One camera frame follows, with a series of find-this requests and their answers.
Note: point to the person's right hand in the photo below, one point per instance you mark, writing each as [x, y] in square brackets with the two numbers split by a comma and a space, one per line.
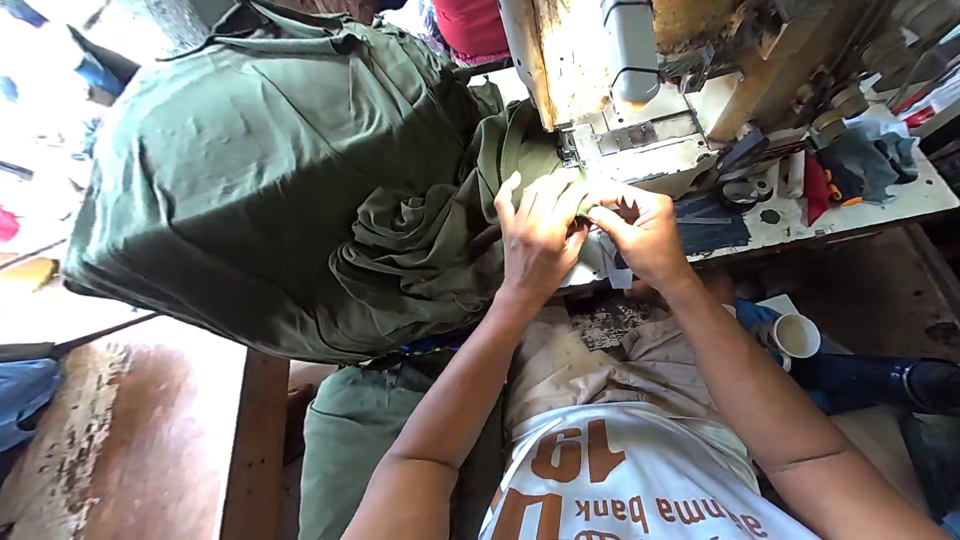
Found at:
[652, 244]

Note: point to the person's left hand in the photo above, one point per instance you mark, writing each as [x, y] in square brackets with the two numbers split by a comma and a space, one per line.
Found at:
[534, 244]

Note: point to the person's left index finger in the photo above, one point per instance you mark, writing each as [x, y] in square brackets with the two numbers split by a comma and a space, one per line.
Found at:
[573, 201]

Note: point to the person's left little finger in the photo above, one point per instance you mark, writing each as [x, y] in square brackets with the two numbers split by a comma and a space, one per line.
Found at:
[506, 198]

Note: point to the person's left ring finger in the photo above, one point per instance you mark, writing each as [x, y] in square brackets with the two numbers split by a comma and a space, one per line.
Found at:
[527, 201]

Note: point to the person's left middle finger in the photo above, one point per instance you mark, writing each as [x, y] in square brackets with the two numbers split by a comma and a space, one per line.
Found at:
[549, 193]

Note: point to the person's right thumb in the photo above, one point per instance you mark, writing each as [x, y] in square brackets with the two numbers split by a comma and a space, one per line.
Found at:
[611, 223]

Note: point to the person's right index finger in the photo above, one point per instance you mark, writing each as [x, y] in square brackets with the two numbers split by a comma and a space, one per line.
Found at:
[649, 198]

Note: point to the person's left thumb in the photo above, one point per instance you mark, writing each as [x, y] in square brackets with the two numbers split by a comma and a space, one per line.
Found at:
[575, 241]

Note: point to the olive green garment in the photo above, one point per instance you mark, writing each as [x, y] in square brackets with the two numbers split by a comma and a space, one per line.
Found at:
[420, 232]

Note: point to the person's right forearm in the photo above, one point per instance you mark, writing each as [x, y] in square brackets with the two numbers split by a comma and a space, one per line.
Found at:
[772, 397]

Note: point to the person's left forearm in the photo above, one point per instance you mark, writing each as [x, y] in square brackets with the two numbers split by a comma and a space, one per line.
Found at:
[450, 405]

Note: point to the white paper scrap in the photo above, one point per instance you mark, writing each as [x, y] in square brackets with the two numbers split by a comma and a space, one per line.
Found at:
[619, 274]

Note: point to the dark flat fabric piece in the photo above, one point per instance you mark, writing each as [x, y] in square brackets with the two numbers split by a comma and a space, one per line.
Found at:
[712, 232]

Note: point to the round black metal part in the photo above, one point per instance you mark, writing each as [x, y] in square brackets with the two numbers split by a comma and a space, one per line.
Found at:
[741, 193]

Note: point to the sewing machine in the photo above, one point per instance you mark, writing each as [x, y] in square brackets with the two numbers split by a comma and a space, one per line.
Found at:
[634, 82]

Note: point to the person's legs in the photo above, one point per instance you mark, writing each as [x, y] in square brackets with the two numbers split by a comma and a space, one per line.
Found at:
[570, 364]

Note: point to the red cloth scrap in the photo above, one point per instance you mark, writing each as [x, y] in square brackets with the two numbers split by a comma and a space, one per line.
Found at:
[815, 187]

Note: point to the red cloth bundle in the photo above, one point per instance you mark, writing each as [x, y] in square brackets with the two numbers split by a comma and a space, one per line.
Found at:
[471, 30]

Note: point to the white cup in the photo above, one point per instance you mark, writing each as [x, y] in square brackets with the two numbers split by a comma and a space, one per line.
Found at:
[795, 336]

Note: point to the grey-blue cloth scrap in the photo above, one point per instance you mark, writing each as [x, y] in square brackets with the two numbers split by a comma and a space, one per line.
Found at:
[862, 161]

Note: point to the person's body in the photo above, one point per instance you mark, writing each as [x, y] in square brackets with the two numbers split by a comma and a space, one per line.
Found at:
[637, 480]

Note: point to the large green cloth bundle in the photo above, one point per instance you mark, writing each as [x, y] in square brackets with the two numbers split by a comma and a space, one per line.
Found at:
[225, 165]

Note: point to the green folded cloth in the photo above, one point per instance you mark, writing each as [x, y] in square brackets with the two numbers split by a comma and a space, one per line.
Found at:
[360, 450]

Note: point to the worn wooden bench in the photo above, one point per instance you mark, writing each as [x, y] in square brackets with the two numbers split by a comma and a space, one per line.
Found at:
[172, 420]

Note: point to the yellow object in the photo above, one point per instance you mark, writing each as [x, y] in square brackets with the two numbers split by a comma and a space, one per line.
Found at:
[28, 274]

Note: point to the red object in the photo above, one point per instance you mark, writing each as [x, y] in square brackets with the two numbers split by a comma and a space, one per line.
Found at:
[7, 223]

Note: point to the light blue cloth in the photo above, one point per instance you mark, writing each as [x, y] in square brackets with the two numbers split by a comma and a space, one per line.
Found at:
[26, 394]

